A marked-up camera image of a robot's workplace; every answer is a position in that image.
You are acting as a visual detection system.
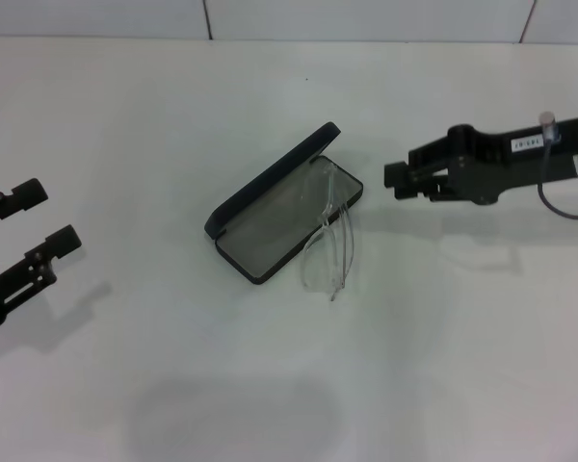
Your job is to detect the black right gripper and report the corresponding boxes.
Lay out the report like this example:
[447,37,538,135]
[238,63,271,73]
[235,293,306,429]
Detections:
[383,116,578,207]

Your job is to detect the right gripper metal connector plug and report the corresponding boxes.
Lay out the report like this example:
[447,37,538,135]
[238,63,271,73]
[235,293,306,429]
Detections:
[539,111,563,146]

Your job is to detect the black glasses case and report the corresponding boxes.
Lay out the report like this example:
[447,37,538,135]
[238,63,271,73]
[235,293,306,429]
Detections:
[203,121,365,286]

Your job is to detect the right gripper dark cable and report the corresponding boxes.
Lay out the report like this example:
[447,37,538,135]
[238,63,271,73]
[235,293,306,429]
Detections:
[537,139,578,221]

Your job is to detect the clear white glasses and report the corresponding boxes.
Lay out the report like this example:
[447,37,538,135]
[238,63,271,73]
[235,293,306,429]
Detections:
[298,161,360,303]

